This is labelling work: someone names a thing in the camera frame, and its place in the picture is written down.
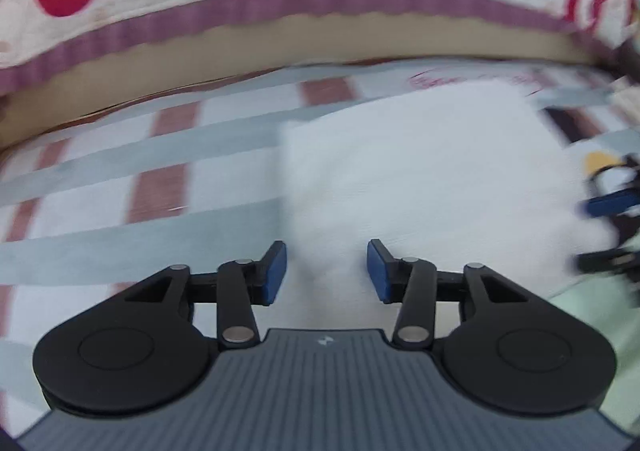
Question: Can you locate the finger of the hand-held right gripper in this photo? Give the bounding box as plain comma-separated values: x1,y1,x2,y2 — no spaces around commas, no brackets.
574,248,640,278
579,190,640,221

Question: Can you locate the cream shirt with green trim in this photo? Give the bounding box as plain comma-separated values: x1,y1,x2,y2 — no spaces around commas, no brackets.
277,80,618,332

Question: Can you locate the pale green blanket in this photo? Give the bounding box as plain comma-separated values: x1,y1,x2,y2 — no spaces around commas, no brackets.
545,231,640,412

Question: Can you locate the checkered cartoon bed sheet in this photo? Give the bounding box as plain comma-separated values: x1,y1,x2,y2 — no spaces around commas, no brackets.
0,58,640,437

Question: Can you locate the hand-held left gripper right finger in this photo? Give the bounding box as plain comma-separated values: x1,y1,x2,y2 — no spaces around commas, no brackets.
366,238,531,350

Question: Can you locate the brown folded garment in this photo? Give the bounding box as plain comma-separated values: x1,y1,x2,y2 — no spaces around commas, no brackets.
616,38,640,82

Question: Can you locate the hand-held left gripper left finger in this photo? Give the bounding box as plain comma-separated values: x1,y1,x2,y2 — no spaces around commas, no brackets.
122,240,289,348

